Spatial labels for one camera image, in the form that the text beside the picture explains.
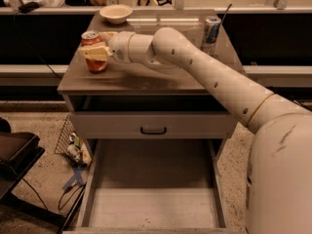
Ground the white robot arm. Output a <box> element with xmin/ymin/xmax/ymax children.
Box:
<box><xmin>79</xmin><ymin>27</ymin><xmax>312</xmax><ymax>234</ymax></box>

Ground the wire basket with snacks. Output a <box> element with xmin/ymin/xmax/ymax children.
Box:
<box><xmin>55</xmin><ymin>117</ymin><xmax>92</xmax><ymax>168</ymax></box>

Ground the open grey bottom drawer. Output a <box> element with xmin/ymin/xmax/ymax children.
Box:
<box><xmin>63</xmin><ymin>139</ymin><xmax>236</xmax><ymax>234</ymax></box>

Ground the closed grey drawer black handle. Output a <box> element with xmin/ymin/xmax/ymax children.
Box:
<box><xmin>69</xmin><ymin>112</ymin><xmax>237</xmax><ymax>139</ymax></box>

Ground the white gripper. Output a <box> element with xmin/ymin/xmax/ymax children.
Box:
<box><xmin>79</xmin><ymin>31</ymin><xmax>135</xmax><ymax>63</ymax></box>

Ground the black cable on floor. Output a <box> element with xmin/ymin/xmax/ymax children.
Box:
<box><xmin>22</xmin><ymin>178</ymin><xmax>86</xmax><ymax>213</ymax></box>

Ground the blue silver energy drink can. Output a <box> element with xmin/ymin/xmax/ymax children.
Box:
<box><xmin>201</xmin><ymin>16</ymin><xmax>221</xmax><ymax>54</ymax></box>

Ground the blue tape cross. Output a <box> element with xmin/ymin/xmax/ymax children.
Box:
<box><xmin>62</xmin><ymin>167</ymin><xmax>85</xmax><ymax>191</ymax></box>

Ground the grey cabinet with glass top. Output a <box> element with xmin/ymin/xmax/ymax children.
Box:
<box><xmin>58</xmin><ymin>9</ymin><xmax>244</xmax><ymax>158</ymax></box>

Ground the red coke can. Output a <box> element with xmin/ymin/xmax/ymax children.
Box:
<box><xmin>81</xmin><ymin>30</ymin><xmax>107</xmax><ymax>73</ymax></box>

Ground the white bowl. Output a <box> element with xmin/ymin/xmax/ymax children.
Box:
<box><xmin>99</xmin><ymin>5</ymin><xmax>133</xmax><ymax>24</ymax></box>

